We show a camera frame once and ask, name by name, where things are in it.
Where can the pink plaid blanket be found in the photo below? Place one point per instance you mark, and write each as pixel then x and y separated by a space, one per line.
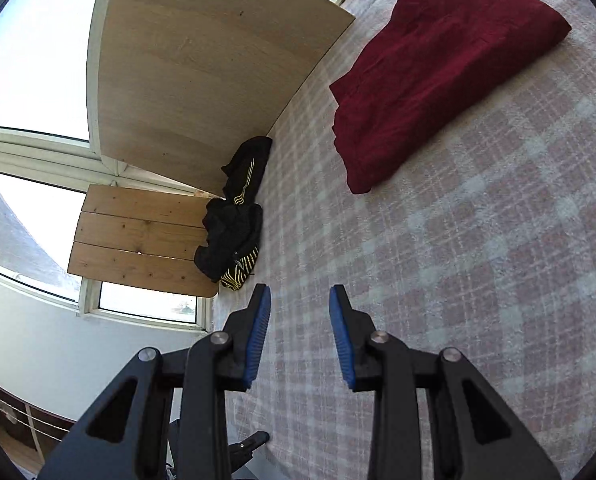
pixel 477 260

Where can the black jacket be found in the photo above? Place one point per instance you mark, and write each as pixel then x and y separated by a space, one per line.
pixel 245 165

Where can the brown shelf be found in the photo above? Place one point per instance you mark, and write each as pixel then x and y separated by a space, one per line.
pixel 8 410

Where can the black pants with yellow stripes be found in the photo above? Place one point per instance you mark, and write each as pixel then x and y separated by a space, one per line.
pixel 228 240

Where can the large light wooden board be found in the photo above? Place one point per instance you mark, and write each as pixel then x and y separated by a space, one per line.
pixel 193 70

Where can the white window frame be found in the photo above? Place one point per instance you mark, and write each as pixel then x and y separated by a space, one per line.
pixel 38 152

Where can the pine plank board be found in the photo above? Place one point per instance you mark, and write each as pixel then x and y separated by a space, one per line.
pixel 138 240

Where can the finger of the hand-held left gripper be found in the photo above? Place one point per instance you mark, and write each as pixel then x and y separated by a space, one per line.
pixel 250 442

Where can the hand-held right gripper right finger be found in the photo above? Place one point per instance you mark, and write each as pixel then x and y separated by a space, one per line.
pixel 340 340

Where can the maroon sweater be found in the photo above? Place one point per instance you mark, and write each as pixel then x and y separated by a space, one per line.
pixel 427 70

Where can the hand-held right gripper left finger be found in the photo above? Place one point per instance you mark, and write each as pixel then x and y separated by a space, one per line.
pixel 258 340

